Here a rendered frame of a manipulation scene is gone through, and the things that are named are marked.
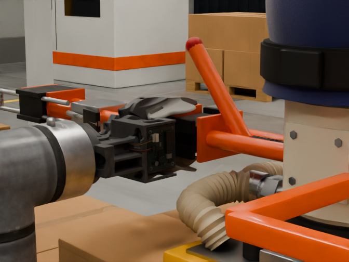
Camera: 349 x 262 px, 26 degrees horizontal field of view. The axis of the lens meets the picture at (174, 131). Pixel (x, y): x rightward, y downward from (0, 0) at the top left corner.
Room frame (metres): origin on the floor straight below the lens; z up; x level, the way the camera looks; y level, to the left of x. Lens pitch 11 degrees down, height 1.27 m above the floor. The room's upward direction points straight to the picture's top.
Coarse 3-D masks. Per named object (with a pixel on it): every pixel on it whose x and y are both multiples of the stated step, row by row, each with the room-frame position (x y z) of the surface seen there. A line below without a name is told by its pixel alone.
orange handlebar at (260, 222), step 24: (216, 144) 0.93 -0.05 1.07; (240, 144) 0.91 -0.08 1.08; (264, 144) 0.88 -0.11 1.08; (288, 192) 0.66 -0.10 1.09; (312, 192) 0.67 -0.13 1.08; (336, 192) 0.69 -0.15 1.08; (240, 216) 0.59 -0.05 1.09; (264, 216) 0.59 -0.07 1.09; (288, 216) 0.64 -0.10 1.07; (240, 240) 0.59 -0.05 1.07; (264, 240) 0.57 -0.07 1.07; (288, 240) 0.55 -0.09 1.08; (312, 240) 0.54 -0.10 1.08; (336, 240) 0.53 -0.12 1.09
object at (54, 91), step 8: (24, 88) 1.25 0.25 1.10; (32, 88) 1.25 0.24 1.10; (40, 88) 1.25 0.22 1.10; (48, 88) 1.25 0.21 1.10; (56, 88) 1.25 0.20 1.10; (64, 88) 1.25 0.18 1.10; (72, 88) 1.25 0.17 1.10; (80, 88) 1.25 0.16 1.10; (48, 96) 1.20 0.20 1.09; (56, 96) 1.21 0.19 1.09; (64, 96) 1.22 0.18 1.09; (72, 96) 1.23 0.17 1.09; (80, 96) 1.24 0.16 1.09; (48, 104) 1.20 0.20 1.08; (48, 112) 1.20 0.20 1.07
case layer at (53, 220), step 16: (48, 208) 2.38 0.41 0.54; (64, 208) 2.38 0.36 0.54; (80, 208) 2.38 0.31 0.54; (96, 208) 2.38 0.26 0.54; (112, 208) 2.38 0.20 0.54; (48, 224) 2.22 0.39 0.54; (64, 224) 2.22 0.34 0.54; (80, 224) 2.22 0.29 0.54; (96, 224) 2.22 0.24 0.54; (112, 224) 2.22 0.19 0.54; (48, 240) 2.07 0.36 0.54; (48, 256) 1.94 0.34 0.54
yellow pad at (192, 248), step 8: (200, 240) 0.88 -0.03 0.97; (232, 240) 0.86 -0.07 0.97; (176, 248) 0.85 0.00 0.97; (184, 248) 0.85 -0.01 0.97; (192, 248) 0.83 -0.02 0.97; (200, 248) 0.83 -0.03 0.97; (208, 248) 0.83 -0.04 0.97; (216, 248) 0.83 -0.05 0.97; (224, 248) 0.83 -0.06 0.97; (232, 248) 0.83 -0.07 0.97; (240, 248) 0.83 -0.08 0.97; (248, 248) 0.79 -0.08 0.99; (256, 248) 0.79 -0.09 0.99; (168, 256) 0.83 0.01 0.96; (176, 256) 0.82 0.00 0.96; (184, 256) 0.82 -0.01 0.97; (192, 256) 0.82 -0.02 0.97; (200, 256) 0.82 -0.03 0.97; (208, 256) 0.81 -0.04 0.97; (216, 256) 0.81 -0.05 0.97; (224, 256) 0.81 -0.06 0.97; (232, 256) 0.81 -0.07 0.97; (240, 256) 0.81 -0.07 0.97; (248, 256) 0.79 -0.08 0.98; (256, 256) 0.79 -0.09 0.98
